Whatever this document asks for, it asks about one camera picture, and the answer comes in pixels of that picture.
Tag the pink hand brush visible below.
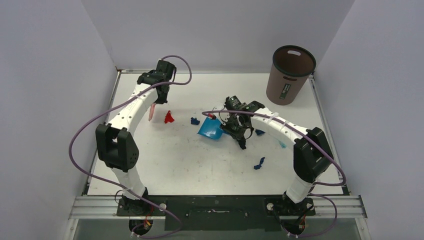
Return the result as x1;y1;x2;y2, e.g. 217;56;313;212
148;103;157;122

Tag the blue dustpan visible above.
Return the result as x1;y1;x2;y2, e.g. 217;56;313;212
197;117;225;140

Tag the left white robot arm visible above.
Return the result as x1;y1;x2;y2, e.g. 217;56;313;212
95;59;177;216

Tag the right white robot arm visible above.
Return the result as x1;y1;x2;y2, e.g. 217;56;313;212
220;96;332;215

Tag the dark blue scrap right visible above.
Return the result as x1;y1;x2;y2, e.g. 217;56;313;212
255;129;265;136

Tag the red paper scrap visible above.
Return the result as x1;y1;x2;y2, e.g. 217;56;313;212
164;110;175;124

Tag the dark blue scrap near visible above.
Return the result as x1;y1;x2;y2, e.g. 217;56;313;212
253;157;266;170

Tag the small dark blue scrap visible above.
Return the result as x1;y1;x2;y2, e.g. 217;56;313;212
190;117;200;126

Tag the teal paper scrap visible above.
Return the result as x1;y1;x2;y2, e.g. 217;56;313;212
279;141;287;149

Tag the brown waste bin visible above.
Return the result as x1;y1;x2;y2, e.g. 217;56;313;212
266;45;317;106

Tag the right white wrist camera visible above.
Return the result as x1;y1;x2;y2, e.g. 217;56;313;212
207;106;227;124

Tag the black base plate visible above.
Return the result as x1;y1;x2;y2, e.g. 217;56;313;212
116;195;316;232

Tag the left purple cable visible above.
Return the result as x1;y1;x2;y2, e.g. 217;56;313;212
68;54;193;240

